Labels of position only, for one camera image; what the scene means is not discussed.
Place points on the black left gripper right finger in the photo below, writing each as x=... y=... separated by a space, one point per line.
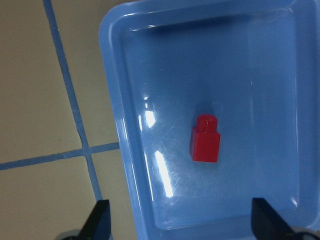
x=267 y=224

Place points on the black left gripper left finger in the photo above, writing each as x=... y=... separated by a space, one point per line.
x=98 y=224

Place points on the red block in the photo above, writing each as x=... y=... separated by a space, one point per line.
x=205 y=139

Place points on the blue plastic tray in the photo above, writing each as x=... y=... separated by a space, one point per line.
x=255 y=66

